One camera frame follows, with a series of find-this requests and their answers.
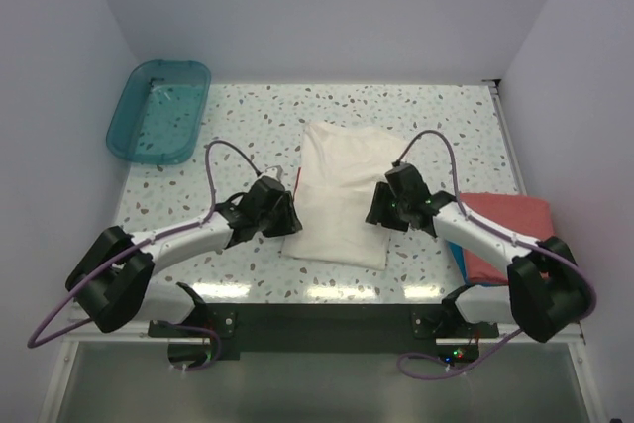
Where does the white t shirt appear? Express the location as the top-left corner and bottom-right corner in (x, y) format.
(281, 122), (406, 270)

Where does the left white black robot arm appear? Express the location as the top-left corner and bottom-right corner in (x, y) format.
(65, 175), (302, 333)

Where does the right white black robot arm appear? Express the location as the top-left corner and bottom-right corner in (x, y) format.
(366, 162), (597, 343)

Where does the blue folded t shirt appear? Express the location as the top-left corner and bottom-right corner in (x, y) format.
(449, 243), (508, 286)

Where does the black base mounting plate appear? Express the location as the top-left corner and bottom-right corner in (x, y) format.
(148, 303), (499, 369)

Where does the pink folded t shirt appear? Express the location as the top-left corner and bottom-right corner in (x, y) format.
(458, 192), (556, 285)

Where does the teal plastic bin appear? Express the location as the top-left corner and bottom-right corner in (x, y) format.
(106, 59), (211, 165)

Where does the aluminium extrusion rail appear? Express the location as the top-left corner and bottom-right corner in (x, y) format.
(62, 298), (588, 345)

